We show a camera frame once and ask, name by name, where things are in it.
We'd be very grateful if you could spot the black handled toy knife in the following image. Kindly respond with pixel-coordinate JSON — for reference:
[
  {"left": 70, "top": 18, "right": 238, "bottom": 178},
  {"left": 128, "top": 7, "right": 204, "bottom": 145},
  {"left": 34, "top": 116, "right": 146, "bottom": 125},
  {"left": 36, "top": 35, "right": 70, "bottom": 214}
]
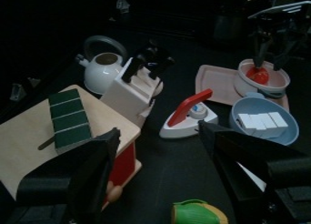
[
  {"left": 136, "top": 42, "right": 162, "bottom": 63},
  {"left": 120, "top": 55, "right": 146, "bottom": 84},
  {"left": 147, "top": 56, "right": 176, "bottom": 81}
]

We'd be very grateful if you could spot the pink plastic tray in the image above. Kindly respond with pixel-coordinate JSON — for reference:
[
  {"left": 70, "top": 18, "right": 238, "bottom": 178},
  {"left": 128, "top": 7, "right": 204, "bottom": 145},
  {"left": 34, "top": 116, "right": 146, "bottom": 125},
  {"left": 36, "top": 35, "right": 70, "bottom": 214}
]
[{"left": 195, "top": 64, "right": 291, "bottom": 112}]

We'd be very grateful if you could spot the light blue plastic bowl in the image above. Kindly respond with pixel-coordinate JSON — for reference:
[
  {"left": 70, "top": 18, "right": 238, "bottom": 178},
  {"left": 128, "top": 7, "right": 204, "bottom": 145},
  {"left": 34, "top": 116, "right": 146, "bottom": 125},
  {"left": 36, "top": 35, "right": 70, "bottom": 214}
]
[{"left": 227, "top": 92, "right": 302, "bottom": 147}]

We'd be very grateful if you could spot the white toy kettle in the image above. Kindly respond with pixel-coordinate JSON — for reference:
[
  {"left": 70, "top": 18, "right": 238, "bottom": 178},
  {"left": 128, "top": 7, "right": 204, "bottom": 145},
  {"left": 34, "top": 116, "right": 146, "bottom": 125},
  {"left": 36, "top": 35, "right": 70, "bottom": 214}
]
[{"left": 75, "top": 35, "right": 128, "bottom": 96}]

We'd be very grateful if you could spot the white toy pot pink inside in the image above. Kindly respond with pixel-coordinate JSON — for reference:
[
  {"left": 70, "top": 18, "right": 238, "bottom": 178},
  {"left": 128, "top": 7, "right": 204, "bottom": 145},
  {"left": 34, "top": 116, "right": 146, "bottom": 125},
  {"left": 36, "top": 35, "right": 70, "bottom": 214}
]
[{"left": 234, "top": 58, "right": 291, "bottom": 98}]

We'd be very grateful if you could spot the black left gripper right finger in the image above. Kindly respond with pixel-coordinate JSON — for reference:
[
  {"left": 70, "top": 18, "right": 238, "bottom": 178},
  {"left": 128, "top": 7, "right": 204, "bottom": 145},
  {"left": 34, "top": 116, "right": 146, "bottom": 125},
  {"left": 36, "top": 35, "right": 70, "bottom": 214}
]
[{"left": 196, "top": 119, "right": 311, "bottom": 224}]

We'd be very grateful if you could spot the dark green striped stove panel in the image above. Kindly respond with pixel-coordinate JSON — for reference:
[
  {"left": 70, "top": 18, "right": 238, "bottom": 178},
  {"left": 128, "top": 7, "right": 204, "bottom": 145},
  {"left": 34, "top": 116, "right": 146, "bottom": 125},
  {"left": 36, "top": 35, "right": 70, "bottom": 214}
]
[{"left": 47, "top": 87, "right": 94, "bottom": 150}]

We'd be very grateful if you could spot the white toy iron red handle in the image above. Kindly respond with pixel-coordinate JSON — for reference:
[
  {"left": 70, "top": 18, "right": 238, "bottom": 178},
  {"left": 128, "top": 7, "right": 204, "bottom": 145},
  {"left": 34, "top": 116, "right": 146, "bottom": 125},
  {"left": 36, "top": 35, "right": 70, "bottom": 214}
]
[{"left": 158, "top": 88, "right": 220, "bottom": 140}]

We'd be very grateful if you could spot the green and yellow toy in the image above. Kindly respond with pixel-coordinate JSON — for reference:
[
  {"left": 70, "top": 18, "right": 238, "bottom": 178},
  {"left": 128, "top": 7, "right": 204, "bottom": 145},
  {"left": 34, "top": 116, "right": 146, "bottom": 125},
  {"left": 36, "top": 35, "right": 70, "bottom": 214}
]
[{"left": 170, "top": 199, "right": 230, "bottom": 224}]

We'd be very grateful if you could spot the wooden cutting board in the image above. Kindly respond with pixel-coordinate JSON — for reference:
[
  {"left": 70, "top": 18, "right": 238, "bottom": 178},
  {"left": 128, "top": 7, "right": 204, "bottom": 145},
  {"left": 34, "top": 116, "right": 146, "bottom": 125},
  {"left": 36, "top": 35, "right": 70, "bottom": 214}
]
[{"left": 0, "top": 84, "right": 143, "bottom": 211}]

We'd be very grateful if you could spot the grey hanging background object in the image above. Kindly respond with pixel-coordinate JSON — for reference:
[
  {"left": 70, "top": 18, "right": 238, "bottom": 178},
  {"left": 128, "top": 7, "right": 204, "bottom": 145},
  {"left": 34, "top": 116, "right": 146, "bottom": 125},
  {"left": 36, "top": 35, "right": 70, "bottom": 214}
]
[{"left": 115, "top": 0, "right": 131, "bottom": 15}]

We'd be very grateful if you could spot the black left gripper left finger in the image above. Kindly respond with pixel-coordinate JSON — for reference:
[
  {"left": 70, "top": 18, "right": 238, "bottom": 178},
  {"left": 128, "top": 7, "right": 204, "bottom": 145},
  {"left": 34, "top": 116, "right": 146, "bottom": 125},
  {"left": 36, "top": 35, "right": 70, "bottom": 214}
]
[{"left": 66, "top": 127, "right": 122, "bottom": 224}]

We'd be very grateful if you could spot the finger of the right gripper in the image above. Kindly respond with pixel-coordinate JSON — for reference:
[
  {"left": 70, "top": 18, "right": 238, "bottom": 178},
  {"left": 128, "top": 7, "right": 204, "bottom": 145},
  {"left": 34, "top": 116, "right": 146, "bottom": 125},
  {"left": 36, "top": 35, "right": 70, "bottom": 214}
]
[
  {"left": 272, "top": 33, "right": 303, "bottom": 72},
  {"left": 252, "top": 31, "right": 274, "bottom": 70}
]

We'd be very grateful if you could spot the white toy knife block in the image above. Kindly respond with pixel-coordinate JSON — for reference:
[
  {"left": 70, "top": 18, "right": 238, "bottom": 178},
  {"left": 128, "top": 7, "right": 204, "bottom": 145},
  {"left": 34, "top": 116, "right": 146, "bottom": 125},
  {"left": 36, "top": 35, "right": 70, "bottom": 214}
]
[{"left": 99, "top": 57, "right": 166, "bottom": 128}]

